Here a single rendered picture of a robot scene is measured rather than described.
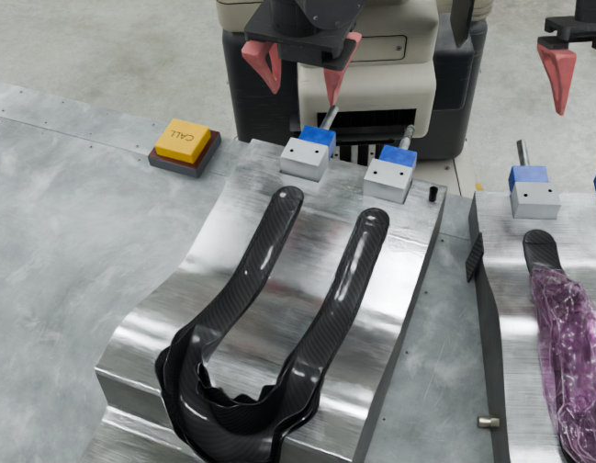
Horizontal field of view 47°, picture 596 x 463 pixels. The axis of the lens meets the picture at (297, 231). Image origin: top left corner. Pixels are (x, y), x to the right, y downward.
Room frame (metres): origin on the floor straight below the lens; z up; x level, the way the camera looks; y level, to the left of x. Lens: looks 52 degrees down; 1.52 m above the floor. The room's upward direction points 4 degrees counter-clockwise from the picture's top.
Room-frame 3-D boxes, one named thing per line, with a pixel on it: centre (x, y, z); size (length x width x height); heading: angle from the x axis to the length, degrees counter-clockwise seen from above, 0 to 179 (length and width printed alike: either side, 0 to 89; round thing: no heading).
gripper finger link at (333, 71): (0.58, -0.04, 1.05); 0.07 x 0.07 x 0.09; 65
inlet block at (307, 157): (0.63, -0.04, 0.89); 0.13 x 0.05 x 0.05; 155
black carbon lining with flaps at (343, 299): (0.37, 0.02, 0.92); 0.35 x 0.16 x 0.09; 155
